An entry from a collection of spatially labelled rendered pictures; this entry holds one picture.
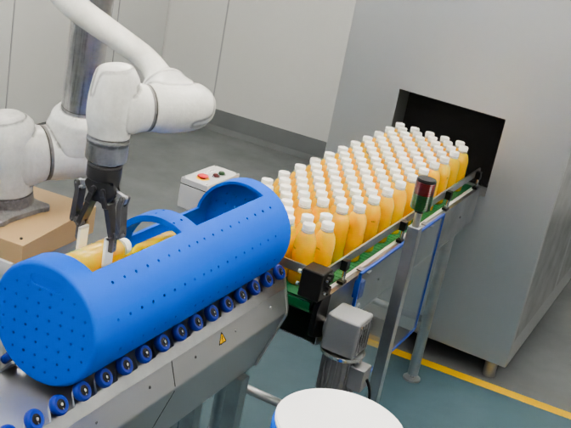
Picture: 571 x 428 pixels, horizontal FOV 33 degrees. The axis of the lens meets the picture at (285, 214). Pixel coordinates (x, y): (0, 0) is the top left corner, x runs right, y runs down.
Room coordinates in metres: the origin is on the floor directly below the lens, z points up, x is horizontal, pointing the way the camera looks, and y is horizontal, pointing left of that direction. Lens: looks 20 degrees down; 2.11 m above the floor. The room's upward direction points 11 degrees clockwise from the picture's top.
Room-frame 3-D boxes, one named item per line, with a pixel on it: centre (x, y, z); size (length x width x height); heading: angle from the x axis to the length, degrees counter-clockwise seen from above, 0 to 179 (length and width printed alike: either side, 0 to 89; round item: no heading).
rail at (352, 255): (3.37, -0.47, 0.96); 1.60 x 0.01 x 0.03; 156
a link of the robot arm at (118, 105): (1.95, 0.39, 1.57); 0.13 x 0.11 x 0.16; 128
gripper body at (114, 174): (1.94, 0.40, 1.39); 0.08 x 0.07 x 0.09; 66
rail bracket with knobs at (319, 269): (2.61, -0.12, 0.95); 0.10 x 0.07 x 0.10; 66
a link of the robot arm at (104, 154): (1.94, 0.40, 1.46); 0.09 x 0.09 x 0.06
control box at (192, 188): (2.96, 0.26, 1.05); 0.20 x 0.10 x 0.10; 156
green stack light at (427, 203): (2.85, -0.41, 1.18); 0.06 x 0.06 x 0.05
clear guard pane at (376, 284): (3.12, -0.43, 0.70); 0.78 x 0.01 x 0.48; 156
